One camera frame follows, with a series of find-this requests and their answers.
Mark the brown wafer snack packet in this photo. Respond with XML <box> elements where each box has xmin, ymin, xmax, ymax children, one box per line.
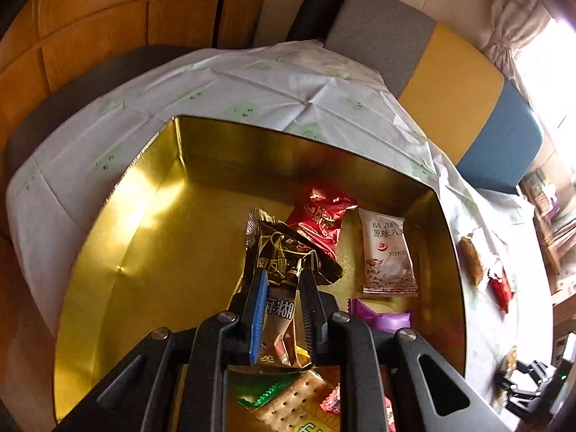
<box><xmin>458</xmin><ymin>227</ymin><xmax>487</xmax><ymax>285</ymax></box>

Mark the tan snack packet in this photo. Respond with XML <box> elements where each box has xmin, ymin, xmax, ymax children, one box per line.
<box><xmin>497</xmin><ymin>346</ymin><xmax>518</xmax><ymax>397</ymax></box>

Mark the beige curtain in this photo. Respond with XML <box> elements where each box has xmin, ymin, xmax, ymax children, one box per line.
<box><xmin>477</xmin><ymin>0</ymin><xmax>554</xmax><ymax>82</ymax></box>

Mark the wooden cabinet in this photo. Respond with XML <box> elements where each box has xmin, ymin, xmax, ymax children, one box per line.
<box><xmin>0</xmin><ymin>0</ymin><xmax>273</xmax><ymax>154</ymax></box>

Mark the dark brown gold packet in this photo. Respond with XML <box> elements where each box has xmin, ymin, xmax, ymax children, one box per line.
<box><xmin>236</xmin><ymin>207</ymin><xmax>345</xmax><ymax>372</ymax></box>

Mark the wooden side table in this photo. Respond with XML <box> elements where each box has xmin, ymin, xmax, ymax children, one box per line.
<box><xmin>517</xmin><ymin>166</ymin><xmax>576</xmax><ymax>325</ymax></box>

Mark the window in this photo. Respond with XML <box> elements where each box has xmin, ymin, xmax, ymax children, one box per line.
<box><xmin>513</xmin><ymin>9</ymin><xmax>576</xmax><ymax>113</ymax></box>

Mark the grey yellow blue sofa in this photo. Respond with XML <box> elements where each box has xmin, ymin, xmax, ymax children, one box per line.
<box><xmin>324</xmin><ymin>0</ymin><xmax>545</xmax><ymax>194</ymax></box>

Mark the white green-print tablecloth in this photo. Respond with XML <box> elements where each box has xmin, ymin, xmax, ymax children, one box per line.
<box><xmin>6</xmin><ymin>40</ymin><xmax>559</xmax><ymax>432</ymax></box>

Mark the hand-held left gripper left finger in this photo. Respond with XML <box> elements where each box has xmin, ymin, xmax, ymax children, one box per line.
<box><xmin>54</xmin><ymin>270</ymin><xmax>271</xmax><ymax>432</ymax></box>

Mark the purple snack packet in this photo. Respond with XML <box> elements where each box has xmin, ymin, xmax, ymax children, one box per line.
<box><xmin>348</xmin><ymin>298</ymin><xmax>412</xmax><ymax>334</ymax></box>

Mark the red foil candy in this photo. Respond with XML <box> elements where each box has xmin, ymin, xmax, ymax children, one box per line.
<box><xmin>319</xmin><ymin>384</ymin><xmax>347</xmax><ymax>415</ymax></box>

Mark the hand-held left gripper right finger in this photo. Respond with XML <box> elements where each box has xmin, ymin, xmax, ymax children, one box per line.
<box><xmin>297</xmin><ymin>267</ymin><xmax>509</xmax><ymax>432</ymax></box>

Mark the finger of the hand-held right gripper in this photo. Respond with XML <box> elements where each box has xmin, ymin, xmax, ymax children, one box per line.
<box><xmin>499</xmin><ymin>378</ymin><xmax>541</xmax><ymax>419</ymax></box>
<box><xmin>515</xmin><ymin>359</ymin><xmax>547</xmax><ymax>376</ymax></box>

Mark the black cushion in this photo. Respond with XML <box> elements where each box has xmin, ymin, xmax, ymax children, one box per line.
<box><xmin>285</xmin><ymin>0</ymin><xmax>361</xmax><ymax>43</ymax></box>

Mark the gold tin box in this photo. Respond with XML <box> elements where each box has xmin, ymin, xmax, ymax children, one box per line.
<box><xmin>53</xmin><ymin>114</ymin><xmax>466</xmax><ymax>432</ymax></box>

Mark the cracker packet with green ends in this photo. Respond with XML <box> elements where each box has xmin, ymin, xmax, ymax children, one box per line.
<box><xmin>225</xmin><ymin>366</ymin><xmax>343</xmax><ymax>432</ymax></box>

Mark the white nut snack packet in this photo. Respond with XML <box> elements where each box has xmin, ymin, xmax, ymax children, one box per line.
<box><xmin>357</xmin><ymin>208</ymin><xmax>419</xmax><ymax>298</ymax></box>

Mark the small red snack packet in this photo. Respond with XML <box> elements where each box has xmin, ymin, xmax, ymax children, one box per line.
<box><xmin>486</xmin><ymin>256</ymin><xmax>515</xmax><ymax>315</ymax></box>

